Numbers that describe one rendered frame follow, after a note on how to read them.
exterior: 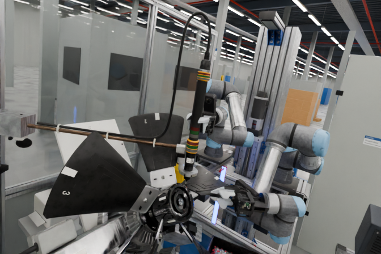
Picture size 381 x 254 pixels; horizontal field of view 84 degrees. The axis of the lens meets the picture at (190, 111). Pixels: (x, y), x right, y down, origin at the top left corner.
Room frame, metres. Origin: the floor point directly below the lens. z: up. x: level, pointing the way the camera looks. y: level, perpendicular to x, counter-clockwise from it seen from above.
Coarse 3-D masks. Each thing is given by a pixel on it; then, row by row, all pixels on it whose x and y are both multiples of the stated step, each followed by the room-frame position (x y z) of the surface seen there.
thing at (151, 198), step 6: (144, 192) 0.59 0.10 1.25; (156, 192) 0.62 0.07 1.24; (138, 198) 0.59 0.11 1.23; (150, 198) 0.61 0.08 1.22; (138, 204) 0.59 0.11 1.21; (144, 204) 0.60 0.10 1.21; (150, 204) 0.61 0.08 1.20; (132, 210) 0.58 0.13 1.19; (138, 210) 0.59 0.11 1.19; (144, 210) 0.60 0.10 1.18
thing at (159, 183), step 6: (168, 168) 0.72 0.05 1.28; (174, 168) 0.72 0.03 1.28; (150, 174) 0.71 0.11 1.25; (156, 174) 0.71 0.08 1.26; (162, 174) 0.71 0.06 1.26; (168, 174) 0.71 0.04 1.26; (174, 174) 0.71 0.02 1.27; (156, 180) 0.69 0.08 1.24; (162, 180) 0.69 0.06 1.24; (168, 180) 0.69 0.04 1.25; (174, 180) 0.69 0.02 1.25; (156, 186) 0.68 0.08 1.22; (162, 186) 0.68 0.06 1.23
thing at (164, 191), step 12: (168, 192) 0.60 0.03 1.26; (180, 192) 0.64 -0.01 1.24; (156, 204) 0.60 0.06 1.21; (168, 204) 0.58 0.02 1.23; (192, 204) 0.64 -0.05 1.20; (144, 216) 0.61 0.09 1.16; (156, 216) 0.59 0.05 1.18; (168, 216) 0.57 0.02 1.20; (180, 216) 0.59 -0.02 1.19; (156, 228) 0.61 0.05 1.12
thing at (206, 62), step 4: (208, 52) 0.72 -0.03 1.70; (204, 56) 0.72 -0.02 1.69; (208, 56) 0.72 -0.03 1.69; (204, 60) 0.71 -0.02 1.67; (208, 60) 0.72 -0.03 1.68; (200, 64) 0.72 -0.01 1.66; (204, 64) 0.71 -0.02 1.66; (208, 64) 0.71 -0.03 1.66; (200, 68) 0.72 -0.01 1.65; (204, 68) 0.71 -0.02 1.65; (208, 68) 0.71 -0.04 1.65; (188, 156) 0.71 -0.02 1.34; (192, 156) 0.71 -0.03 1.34; (188, 160) 0.71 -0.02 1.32; (192, 160) 0.71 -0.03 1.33; (188, 164) 0.71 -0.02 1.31; (192, 164) 0.71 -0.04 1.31; (184, 168) 0.72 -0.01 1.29; (188, 168) 0.71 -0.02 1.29; (192, 168) 0.72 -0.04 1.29; (184, 176) 0.72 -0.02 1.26
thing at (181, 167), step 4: (176, 148) 0.71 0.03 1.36; (180, 148) 0.71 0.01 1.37; (184, 148) 0.71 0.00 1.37; (176, 152) 0.71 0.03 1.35; (180, 152) 0.71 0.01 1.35; (184, 152) 0.72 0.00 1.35; (176, 156) 0.71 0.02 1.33; (180, 156) 0.71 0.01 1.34; (184, 156) 0.71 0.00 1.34; (180, 160) 0.71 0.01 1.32; (180, 164) 0.71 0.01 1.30; (180, 168) 0.71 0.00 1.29; (180, 172) 0.70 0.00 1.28; (184, 172) 0.70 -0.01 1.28; (188, 172) 0.70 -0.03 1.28; (192, 172) 0.71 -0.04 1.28; (196, 172) 0.71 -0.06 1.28; (188, 176) 0.69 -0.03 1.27; (192, 176) 0.70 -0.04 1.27
